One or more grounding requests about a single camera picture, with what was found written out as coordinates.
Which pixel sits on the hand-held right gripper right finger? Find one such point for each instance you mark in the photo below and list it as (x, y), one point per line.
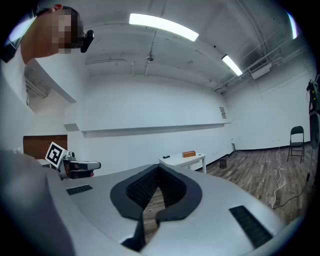
(212, 220)

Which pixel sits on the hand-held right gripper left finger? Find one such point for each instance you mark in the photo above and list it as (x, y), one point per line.
(100, 200)

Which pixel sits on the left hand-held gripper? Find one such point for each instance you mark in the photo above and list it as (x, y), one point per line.
(55, 154)

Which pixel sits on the orange box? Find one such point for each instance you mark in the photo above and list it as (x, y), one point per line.
(189, 154)

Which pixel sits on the brown wooden panel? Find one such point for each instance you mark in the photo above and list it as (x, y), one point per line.
(37, 147)

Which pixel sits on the black mesh waste basket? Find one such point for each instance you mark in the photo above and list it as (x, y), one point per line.
(223, 163)

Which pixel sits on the white table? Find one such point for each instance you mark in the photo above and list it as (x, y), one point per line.
(182, 160)

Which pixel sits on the person's white shirt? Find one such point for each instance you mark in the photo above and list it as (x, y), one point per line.
(12, 105)

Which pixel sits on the dark folding chair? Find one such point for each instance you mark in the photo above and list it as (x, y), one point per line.
(297, 142)

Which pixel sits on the ceiling mounted fixture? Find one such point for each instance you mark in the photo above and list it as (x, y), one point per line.
(150, 58)

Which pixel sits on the person's head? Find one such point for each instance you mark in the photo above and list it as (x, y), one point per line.
(42, 37)

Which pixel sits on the black equipment stand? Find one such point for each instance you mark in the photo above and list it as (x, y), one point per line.
(314, 117)

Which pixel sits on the short ceiling light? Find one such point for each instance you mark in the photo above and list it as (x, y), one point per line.
(232, 65)

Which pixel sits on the white air conditioner unit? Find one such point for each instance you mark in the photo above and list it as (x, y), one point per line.
(261, 70)

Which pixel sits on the long ceiling light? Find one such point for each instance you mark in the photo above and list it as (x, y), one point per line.
(162, 25)

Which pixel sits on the white wall ledge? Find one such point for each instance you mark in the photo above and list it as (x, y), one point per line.
(150, 128)

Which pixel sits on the wall sign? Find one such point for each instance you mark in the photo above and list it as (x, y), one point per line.
(223, 112)

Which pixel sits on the black head camera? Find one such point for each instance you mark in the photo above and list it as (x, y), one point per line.
(86, 41)

